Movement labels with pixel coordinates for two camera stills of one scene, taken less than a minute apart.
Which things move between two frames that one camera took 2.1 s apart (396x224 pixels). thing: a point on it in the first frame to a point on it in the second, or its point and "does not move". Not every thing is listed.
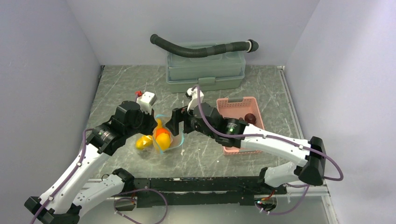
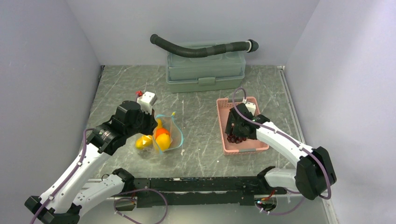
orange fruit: [160, 130] does not move
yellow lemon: [144, 142] does not move
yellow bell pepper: [159, 123] does not move
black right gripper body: [194, 125] to [238, 130]
